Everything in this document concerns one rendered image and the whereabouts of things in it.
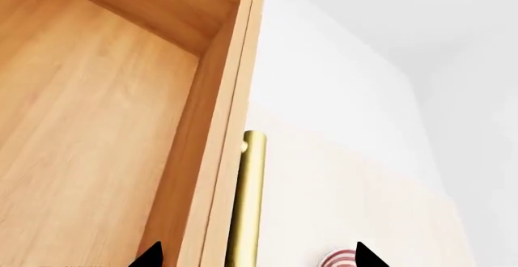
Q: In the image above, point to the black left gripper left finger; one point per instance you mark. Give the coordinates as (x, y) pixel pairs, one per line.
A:
(150, 258)

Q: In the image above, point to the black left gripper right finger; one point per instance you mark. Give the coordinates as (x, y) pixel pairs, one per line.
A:
(367, 257)

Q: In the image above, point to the light wooden drawer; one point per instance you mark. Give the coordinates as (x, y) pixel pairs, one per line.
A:
(101, 121)

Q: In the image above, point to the red white striped round object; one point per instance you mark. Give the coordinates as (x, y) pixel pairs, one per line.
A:
(338, 258)

